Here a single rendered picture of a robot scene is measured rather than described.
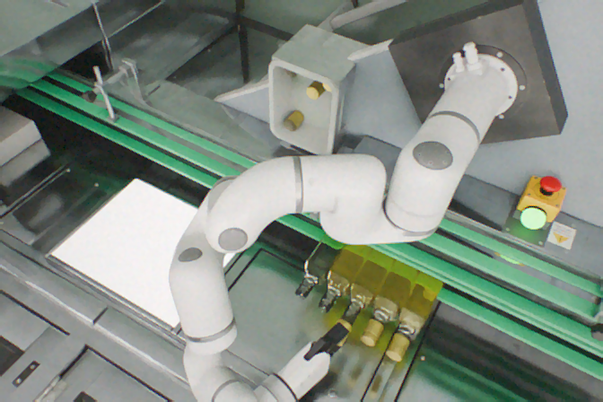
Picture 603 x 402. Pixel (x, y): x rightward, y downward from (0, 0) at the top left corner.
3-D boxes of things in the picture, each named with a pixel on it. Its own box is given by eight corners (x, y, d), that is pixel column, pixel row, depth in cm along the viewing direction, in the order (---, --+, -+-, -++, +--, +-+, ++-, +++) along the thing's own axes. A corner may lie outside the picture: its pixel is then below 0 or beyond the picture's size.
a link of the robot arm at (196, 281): (282, 322, 79) (276, 274, 93) (257, 199, 70) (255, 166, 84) (179, 343, 78) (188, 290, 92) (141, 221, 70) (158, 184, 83)
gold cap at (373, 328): (367, 324, 108) (358, 340, 106) (369, 316, 106) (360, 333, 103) (382, 332, 107) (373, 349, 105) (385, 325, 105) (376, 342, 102)
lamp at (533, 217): (519, 215, 105) (515, 225, 104) (528, 202, 102) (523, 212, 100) (541, 225, 104) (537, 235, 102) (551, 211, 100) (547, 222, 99)
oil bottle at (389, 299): (405, 248, 123) (367, 316, 111) (409, 234, 119) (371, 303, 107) (426, 257, 121) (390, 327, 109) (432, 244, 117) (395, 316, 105)
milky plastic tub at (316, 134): (287, 116, 132) (269, 135, 127) (288, 39, 114) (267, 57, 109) (345, 140, 126) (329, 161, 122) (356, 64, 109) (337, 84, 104)
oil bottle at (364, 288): (382, 238, 125) (344, 303, 113) (387, 224, 121) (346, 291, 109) (404, 248, 123) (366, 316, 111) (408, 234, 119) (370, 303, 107)
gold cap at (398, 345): (397, 342, 107) (388, 359, 105) (391, 331, 105) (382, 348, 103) (412, 345, 105) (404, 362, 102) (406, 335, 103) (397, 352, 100)
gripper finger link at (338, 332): (327, 354, 101) (350, 333, 104) (328, 347, 98) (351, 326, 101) (316, 344, 102) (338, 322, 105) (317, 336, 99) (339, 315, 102)
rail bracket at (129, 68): (149, 84, 149) (92, 127, 137) (135, 32, 136) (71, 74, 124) (161, 90, 148) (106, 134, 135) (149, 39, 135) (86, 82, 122)
